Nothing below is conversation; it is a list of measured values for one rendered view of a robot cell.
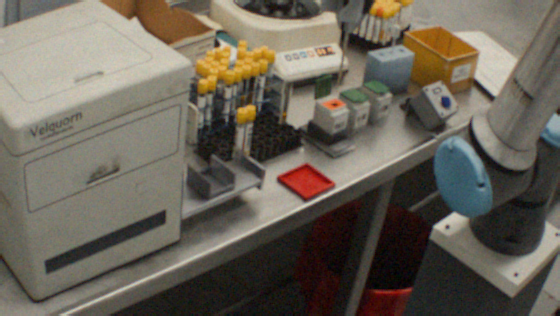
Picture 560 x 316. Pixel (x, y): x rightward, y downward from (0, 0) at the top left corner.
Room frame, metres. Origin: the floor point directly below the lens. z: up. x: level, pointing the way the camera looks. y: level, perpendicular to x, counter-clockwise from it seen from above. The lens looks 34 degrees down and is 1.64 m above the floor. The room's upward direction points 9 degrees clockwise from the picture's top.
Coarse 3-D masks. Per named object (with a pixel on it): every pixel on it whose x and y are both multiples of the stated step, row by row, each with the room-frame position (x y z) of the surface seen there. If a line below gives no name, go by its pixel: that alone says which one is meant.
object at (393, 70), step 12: (396, 48) 1.43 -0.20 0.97; (372, 60) 1.37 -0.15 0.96; (384, 60) 1.36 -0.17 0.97; (396, 60) 1.38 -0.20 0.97; (408, 60) 1.41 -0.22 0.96; (372, 72) 1.36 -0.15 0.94; (384, 72) 1.36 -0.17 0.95; (396, 72) 1.39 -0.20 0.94; (408, 72) 1.41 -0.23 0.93; (384, 84) 1.36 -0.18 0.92; (396, 84) 1.39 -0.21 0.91; (408, 84) 1.42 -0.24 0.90; (396, 96) 1.39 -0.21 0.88; (408, 96) 1.40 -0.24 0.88
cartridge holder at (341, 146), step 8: (304, 128) 1.20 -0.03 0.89; (312, 128) 1.19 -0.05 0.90; (320, 128) 1.17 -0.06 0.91; (344, 128) 1.19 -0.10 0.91; (304, 136) 1.19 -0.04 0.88; (312, 136) 1.18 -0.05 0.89; (320, 136) 1.17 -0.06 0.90; (328, 136) 1.16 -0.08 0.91; (336, 136) 1.17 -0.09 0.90; (344, 136) 1.19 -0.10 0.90; (320, 144) 1.17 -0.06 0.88; (328, 144) 1.16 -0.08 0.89; (336, 144) 1.17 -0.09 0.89; (344, 144) 1.17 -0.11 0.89; (352, 144) 1.18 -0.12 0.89; (328, 152) 1.15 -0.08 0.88; (336, 152) 1.15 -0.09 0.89; (344, 152) 1.16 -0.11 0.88
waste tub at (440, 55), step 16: (416, 32) 1.55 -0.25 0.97; (432, 32) 1.59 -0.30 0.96; (448, 32) 1.59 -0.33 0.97; (416, 48) 1.49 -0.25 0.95; (432, 48) 1.60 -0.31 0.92; (448, 48) 1.58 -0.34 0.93; (464, 48) 1.55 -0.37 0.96; (416, 64) 1.49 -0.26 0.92; (432, 64) 1.45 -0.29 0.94; (448, 64) 1.43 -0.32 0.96; (464, 64) 1.48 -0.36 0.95; (416, 80) 1.48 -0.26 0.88; (432, 80) 1.45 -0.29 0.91; (448, 80) 1.44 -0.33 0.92; (464, 80) 1.49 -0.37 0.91
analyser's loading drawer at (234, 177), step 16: (240, 160) 1.03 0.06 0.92; (192, 176) 0.95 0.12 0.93; (208, 176) 0.98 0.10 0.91; (224, 176) 0.97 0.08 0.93; (240, 176) 1.00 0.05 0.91; (256, 176) 1.00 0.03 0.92; (192, 192) 0.94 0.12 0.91; (208, 192) 0.93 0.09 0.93; (224, 192) 0.95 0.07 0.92; (240, 192) 0.96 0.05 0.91; (192, 208) 0.90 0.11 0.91
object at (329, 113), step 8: (328, 96) 1.22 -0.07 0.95; (320, 104) 1.19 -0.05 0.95; (328, 104) 1.19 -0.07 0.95; (336, 104) 1.20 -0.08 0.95; (344, 104) 1.20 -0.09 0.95; (320, 112) 1.18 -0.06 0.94; (328, 112) 1.17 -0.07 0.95; (336, 112) 1.18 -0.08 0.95; (344, 112) 1.18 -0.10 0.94; (312, 120) 1.19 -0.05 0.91; (320, 120) 1.18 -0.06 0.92; (328, 120) 1.17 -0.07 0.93; (336, 120) 1.17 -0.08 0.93; (344, 120) 1.19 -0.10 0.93; (328, 128) 1.17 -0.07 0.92; (336, 128) 1.17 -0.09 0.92
